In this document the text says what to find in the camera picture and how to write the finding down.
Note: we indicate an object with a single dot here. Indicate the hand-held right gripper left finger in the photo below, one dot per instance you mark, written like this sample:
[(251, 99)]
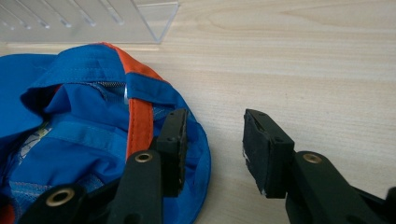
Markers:
[(173, 146)]

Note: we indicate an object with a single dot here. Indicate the blue and orange bag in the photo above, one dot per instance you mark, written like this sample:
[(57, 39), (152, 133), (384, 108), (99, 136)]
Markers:
[(84, 124)]

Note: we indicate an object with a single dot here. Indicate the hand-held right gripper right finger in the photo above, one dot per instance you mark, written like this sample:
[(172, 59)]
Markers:
[(267, 155)]

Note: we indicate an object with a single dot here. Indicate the clear acrylic rack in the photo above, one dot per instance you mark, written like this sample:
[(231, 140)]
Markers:
[(93, 21)]

